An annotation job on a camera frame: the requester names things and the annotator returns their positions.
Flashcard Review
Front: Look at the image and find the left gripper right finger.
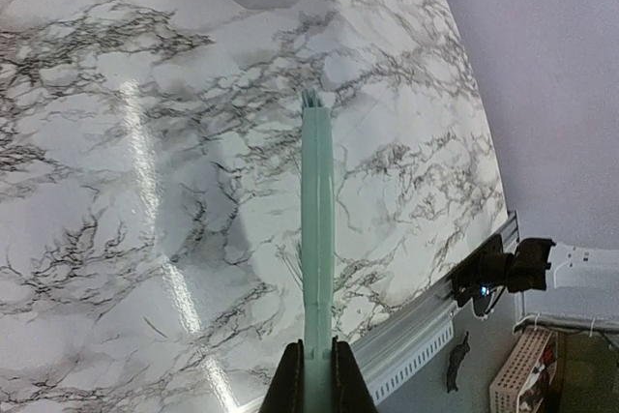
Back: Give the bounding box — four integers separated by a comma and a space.
331, 338, 378, 413

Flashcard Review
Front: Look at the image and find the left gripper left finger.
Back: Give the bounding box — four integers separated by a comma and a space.
258, 340, 305, 413

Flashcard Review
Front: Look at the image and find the green hand brush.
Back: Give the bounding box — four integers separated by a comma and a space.
301, 90, 335, 412

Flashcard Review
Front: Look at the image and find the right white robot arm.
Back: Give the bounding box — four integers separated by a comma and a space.
515, 238, 618, 291

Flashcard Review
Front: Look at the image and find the pink perforated basket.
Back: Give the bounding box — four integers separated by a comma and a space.
489, 327, 558, 413

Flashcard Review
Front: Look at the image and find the aluminium front frame rail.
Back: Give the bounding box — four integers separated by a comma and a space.
241, 209, 521, 413

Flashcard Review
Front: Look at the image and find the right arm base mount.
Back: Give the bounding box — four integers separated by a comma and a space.
450, 233, 516, 319

